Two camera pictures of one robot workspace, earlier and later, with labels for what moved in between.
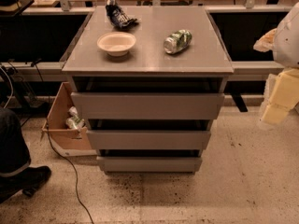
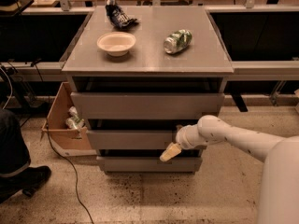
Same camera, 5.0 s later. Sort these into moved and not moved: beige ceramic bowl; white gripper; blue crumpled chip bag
Moved: white gripper
Not moved: blue crumpled chip bag; beige ceramic bowl
